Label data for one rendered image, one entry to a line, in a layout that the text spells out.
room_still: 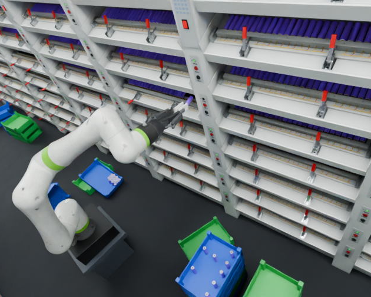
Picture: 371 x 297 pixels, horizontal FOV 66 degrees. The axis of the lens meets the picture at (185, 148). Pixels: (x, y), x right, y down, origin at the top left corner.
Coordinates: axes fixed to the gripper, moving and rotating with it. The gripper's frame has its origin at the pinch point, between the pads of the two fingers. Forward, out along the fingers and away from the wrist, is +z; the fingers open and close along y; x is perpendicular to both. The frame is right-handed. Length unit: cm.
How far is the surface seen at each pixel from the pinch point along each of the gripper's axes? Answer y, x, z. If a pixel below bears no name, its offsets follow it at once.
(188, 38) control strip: -10.9, -33.7, -3.0
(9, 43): 169, -10, 4
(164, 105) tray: 18.4, 7.5, 8.0
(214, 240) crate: -23, 70, -12
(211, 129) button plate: -11.6, 12.1, 6.4
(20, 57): 177, 4, 10
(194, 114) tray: -0.7, 7.3, 8.3
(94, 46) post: 54, -22, 1
